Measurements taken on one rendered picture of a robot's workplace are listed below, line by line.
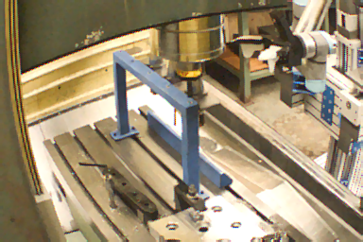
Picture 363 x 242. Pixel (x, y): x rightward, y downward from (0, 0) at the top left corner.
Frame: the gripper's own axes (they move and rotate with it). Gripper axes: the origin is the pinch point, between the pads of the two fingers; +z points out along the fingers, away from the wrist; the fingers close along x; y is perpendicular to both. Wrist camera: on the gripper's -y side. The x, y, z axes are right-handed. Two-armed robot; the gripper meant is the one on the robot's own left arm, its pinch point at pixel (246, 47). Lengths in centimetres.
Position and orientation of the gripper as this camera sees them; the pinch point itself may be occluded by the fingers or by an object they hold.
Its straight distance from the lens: 120.7
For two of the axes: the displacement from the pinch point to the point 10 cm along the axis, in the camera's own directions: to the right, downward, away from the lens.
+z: -8.5, 2.6, -4.6
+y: 0.0, 8.7, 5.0
